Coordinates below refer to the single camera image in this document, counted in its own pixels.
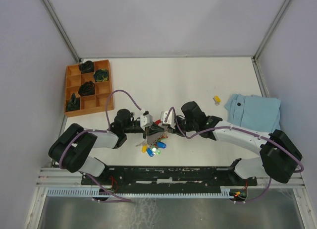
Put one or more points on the orange wooden compartment tray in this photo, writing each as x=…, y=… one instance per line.
x=96, y=103

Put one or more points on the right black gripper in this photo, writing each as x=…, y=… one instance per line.
x=175, y=131

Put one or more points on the bunch of coloured key tags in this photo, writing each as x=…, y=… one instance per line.
x=153, y=150

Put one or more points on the black rolled sock top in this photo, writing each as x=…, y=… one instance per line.
x=86, y=67

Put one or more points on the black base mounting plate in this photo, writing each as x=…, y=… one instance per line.
x=123, y=179

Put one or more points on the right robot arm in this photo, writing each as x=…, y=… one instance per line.
x=276, y=155

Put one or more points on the green black rolled sock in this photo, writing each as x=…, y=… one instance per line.
x=101, y=75

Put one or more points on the light blue folded cloth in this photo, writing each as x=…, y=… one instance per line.
x=254, y=112

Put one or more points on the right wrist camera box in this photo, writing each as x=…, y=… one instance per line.
x=167, y=119

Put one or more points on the yellow key tag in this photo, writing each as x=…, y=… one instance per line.
x=217, y=100

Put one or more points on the black red rolled sock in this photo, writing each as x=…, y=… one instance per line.
x=87, y=89

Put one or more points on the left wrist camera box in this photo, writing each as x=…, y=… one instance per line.
x=146, y=120

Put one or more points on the dark green rolled sock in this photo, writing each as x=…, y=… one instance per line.
x=73, y=104

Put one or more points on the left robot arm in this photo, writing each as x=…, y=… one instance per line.
x=71, y=150

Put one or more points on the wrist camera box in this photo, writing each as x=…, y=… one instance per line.
x=146, y=120
x=167, y=119

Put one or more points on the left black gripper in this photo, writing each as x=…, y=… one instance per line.
x=153, y=129

